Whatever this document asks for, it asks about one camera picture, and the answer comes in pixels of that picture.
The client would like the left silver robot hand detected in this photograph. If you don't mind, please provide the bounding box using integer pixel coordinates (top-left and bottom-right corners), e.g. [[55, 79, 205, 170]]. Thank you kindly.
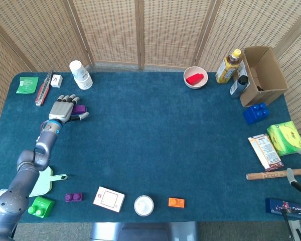
[[48, 94, 90, 124]]

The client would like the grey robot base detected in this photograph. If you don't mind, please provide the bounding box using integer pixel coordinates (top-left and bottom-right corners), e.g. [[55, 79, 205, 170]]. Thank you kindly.
[[90, 221, 199, 241]]

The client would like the dark blue lego brick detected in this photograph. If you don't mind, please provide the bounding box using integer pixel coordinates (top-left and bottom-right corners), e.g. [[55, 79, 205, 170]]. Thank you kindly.
[[242, 102, 270, 125]]

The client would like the green lego brick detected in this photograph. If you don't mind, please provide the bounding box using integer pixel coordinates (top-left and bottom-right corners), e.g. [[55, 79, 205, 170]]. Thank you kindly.
[[28, 196, 55, 218]]

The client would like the orange lego brick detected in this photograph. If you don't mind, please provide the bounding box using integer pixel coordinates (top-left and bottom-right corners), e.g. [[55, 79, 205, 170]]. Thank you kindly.
[[168, 197, 186, 208]]

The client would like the red block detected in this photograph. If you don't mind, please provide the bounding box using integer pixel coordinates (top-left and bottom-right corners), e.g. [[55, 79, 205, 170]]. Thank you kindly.
[[186, 73, 205, 85]]

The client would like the red utility knife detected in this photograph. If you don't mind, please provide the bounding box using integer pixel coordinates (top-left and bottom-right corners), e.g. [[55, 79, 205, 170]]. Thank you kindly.
[[35, 69, 54, 107]]

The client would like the small white box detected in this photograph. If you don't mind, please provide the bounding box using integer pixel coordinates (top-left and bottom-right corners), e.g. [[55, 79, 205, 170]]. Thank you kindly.
[[50, 74, 64, 88]]

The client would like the dark blue long box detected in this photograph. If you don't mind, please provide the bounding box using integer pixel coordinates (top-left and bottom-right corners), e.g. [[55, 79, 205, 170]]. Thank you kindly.
[[265, 197, 301, 221]]

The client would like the black thin stand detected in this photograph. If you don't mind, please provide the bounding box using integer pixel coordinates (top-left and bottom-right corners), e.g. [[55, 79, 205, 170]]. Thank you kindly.
[[280, 209, 296, 241]]

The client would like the green sachet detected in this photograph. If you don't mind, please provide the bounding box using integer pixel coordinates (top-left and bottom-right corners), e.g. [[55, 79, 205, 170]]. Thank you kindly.
[[16, 76, 39, 94]]

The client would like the wooden rolling pin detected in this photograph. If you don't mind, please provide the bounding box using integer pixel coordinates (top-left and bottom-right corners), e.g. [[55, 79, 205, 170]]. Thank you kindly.
[[245, 168, 301, 181]]

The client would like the orange white snack box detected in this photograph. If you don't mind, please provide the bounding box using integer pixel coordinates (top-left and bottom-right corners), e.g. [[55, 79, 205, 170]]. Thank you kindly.
[[248, 134, 284, 172]]

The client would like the yellow-green tissue package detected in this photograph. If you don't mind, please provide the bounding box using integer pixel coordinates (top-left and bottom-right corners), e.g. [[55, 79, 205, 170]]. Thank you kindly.
[[266, 121, 301, 157]]

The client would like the mint green dustpan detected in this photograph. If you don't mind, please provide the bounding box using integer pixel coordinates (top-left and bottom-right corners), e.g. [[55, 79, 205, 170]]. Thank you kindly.
[[29, 166, 68, 198]]

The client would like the small purple lego brick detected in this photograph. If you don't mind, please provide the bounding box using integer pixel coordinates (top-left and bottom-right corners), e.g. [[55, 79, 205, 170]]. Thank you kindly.
[[65, 192, 83, 202]]

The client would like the blue carpet table cover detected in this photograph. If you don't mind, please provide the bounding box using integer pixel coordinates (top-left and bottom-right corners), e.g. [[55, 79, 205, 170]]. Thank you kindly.
[[0, 71, 301, 223]]

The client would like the bamboo folding screen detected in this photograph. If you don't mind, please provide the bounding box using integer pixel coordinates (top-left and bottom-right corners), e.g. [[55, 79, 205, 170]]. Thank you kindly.
[[0, 0, 301, 151]]

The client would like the white red-framed box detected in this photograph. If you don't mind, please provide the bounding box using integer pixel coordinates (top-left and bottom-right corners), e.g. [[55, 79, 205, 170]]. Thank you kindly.
[[93, 186, 126, 213]]

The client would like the brown cardboard box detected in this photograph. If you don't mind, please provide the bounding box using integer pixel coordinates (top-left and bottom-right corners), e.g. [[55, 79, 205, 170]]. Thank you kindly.
[[232, 46, 288, 107]]

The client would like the white round lid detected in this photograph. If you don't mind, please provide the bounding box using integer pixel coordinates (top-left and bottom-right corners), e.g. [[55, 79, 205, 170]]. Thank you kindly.
[[133, 195, 155, 217]]

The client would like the dark grey bottle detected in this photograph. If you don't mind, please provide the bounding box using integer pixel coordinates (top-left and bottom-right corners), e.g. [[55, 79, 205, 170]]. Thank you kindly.
[[230, 75, 249, 99]]

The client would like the beige bowl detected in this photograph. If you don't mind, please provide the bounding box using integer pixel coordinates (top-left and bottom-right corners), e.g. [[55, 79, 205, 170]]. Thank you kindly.
[[183, 66, 209, 89]]

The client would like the yellow tea bottle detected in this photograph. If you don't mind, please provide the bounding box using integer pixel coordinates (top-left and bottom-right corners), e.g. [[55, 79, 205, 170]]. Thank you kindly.
[[215, 49, 242, 84]]

